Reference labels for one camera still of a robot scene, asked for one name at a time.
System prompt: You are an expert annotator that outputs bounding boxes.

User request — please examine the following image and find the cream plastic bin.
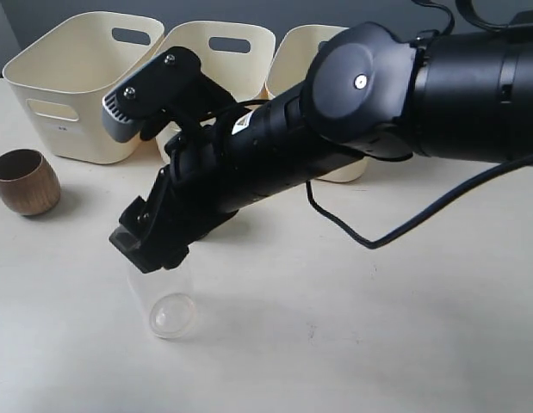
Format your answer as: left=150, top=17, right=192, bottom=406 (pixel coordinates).
left=156, top=21, right=277, bottom=169
left=2, top=11, right=164, bottom=164
left=263, top=24, right=370, bottom=184

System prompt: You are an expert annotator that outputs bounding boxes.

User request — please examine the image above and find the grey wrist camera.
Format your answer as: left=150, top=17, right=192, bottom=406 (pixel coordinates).
left=102, top=46, right=236, bottom=143

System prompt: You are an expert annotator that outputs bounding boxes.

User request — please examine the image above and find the brown wooden cup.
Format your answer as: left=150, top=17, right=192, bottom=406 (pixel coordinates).
left=0, top=149, right=61, bottom=216

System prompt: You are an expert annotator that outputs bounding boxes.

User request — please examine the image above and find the black cable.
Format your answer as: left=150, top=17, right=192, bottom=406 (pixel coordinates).
left=304, top=154, right=533, bottom=250

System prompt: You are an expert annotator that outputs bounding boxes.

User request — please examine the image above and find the right cream plastic bin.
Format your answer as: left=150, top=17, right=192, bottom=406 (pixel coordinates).
left=263, top=24, right=370, bottom=184

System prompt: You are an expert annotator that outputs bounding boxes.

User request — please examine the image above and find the middle cream plastic bin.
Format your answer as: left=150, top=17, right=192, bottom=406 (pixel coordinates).
left=156, top=21, right=277, bottom=169

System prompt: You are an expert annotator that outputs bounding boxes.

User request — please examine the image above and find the left cream plastic bin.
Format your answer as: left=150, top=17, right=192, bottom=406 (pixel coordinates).
left=2, top=11, right=164, bottom=164

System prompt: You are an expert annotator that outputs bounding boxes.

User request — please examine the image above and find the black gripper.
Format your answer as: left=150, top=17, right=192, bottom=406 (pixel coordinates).
left=108, top=124, right=249, bottom=273

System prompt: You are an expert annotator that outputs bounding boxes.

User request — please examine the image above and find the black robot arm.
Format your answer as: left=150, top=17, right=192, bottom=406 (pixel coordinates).
left=102, top=1, right=533, bottom=273

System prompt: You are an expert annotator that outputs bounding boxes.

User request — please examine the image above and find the clear bottle white cap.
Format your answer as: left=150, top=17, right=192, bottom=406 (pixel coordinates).
left=127, top=258, right=197, bottom=340

